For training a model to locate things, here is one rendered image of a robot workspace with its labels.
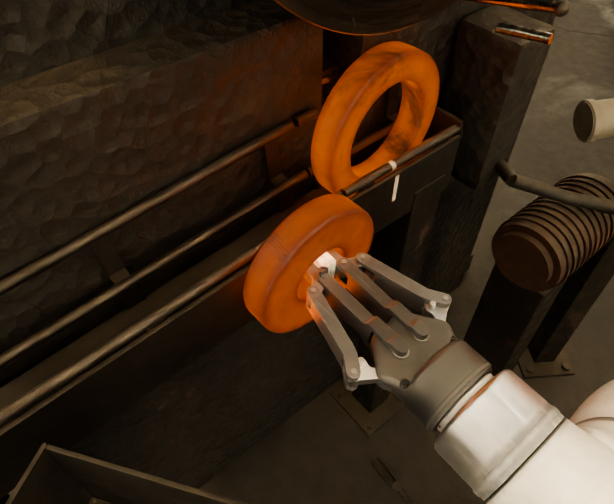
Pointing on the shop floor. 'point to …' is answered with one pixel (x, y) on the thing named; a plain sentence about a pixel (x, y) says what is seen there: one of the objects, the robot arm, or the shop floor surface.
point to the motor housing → (537, 266)
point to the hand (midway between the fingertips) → (307, 252)
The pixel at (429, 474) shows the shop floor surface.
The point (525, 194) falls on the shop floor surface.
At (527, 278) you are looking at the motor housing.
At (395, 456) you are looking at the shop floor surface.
